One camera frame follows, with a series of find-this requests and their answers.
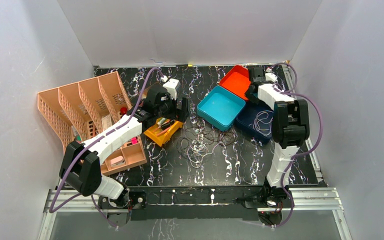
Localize dark thin cables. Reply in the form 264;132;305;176
178;122;240;169

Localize white cable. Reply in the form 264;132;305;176
252;109;275;134

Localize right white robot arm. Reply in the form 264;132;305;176
245;67;310;188

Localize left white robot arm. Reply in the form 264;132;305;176
59;85;190;208

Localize green white glue stick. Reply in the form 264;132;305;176
156;117;168;126

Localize black marker in bin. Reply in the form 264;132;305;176
159;119;176;130

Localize orange square tray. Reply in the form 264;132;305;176
219;65;251;102

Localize yellow plastic bin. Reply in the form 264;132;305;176
143;117;184;147

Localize teal square tray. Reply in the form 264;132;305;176
196;86;246;131

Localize navy square tray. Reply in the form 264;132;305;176
234;102;274;145

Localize white tape dispenser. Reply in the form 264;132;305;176
109;155;125;168

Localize peach plastic file organizer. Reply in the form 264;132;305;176
36;70;148;177

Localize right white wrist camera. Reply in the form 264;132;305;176
265;72;278;83

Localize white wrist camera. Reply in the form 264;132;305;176
161;75;181;100
265;72;278;83

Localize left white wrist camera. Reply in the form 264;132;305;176
161;75;181;100

